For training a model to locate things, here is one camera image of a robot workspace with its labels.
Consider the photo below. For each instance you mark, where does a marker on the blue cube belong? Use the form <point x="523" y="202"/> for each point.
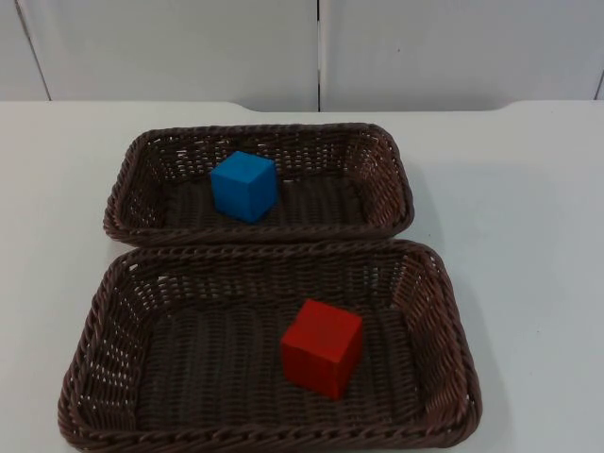
<point x="240" y="186"/>

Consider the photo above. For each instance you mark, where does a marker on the red cube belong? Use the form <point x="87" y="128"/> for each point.
<point x="321" y="349"/>

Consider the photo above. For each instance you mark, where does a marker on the dark brown wicker basket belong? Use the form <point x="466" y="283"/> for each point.
<point x="212" y="377"/>
<point x="330" y="203"/>

